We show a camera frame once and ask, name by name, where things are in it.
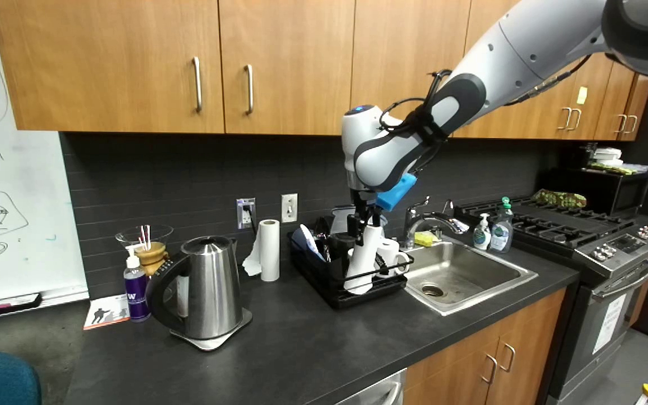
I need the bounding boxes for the clear pump soap dispenser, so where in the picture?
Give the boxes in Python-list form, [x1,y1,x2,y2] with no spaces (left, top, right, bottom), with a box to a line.
[470,213,492,252]

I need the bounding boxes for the black toaster oven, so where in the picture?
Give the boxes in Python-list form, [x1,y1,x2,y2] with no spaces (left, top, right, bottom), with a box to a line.
[536,165,648,220]

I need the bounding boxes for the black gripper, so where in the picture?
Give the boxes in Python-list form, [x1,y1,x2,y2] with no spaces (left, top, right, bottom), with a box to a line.
[349,184,387,243]

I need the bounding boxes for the stainless gas stove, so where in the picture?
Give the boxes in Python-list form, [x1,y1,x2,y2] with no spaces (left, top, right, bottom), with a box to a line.
[455,196,648,402]

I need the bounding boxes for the clear plastic container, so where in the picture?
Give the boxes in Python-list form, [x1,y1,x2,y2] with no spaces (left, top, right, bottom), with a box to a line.
[328,202,357,238]

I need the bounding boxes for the yellow sponge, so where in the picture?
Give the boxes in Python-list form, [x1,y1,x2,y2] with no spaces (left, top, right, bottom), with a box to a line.
[411,231,443,252]

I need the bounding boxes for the wooden cabinet door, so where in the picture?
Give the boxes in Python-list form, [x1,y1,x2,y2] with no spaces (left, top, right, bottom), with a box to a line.
[0,0,225,136]
[594,61,648,145]
[218,0,357,138]
[566,53,617,142]
[488,289,570,405]
[455,0,573,142]
[349,0,470,141]
[400,330,503,405]

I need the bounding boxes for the wooden upper cabinet door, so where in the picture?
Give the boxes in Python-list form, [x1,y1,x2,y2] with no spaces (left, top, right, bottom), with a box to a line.
[0,0,225,136]
[594,61,648,145]
[349,0,470,141]
[455,0,573,142]
[218,0,357,138]
[566,53,617,142]

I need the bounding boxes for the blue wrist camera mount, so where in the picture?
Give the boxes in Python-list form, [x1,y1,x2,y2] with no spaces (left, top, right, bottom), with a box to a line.
[373,172,421,215]

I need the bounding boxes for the stainless steel dishwasher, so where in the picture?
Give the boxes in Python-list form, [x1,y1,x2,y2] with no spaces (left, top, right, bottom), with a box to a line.
[332,367,409,405]

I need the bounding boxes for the clear glass with straws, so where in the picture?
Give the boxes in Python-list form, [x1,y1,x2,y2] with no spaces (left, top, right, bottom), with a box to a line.
[112,220,175,255]

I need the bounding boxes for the whiteboard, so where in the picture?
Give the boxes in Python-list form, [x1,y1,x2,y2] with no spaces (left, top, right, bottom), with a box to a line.
[0,0,92,312]

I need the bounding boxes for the chrome faucet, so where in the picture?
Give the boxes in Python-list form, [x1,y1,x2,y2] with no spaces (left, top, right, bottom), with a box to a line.
[402,196,462,243]

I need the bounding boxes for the white dishes stack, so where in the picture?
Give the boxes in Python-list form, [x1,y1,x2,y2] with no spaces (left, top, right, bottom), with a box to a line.
[583,146,648,178]

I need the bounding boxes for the silver wall outlet plate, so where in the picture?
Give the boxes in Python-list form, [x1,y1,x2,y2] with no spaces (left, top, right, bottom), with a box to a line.
[233,196,258,233]

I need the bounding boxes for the stainless steel sink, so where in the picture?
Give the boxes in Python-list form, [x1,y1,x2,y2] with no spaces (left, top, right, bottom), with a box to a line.
[400,236,540,318]

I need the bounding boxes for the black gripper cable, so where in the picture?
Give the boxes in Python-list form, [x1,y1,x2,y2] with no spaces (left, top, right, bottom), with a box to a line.
[378,69,455,150]

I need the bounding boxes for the purple pump bottle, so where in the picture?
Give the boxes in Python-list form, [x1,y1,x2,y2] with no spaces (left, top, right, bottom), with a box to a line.
[122,245,151,325]

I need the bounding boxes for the wooden lower cabinet door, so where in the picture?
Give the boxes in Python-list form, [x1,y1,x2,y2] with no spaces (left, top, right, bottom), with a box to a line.
[400,330,503,405]
[488,289,570,405]

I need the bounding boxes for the green patterned oven mitt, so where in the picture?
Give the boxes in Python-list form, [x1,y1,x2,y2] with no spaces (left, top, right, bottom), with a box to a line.
[528,187,590,213]

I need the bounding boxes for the white paper towel roll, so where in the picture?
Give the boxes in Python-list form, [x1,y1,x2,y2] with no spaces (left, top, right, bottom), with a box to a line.
[241,217,284,287]

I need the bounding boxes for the black wire dish rack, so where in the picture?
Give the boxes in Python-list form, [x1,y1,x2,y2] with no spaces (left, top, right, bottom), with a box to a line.
[288,215,417,312]

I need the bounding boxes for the stainless steel electric kettle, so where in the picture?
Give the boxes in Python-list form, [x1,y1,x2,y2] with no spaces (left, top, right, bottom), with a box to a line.
[147,234,245,342]

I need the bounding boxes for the plain wall outlet plate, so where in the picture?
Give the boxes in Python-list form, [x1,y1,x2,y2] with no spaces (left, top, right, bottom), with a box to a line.
[278,192,302,225]

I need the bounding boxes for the dish soap bottle green cap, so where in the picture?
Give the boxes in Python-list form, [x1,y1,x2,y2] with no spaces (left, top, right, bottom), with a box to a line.
[488,196,515,255]

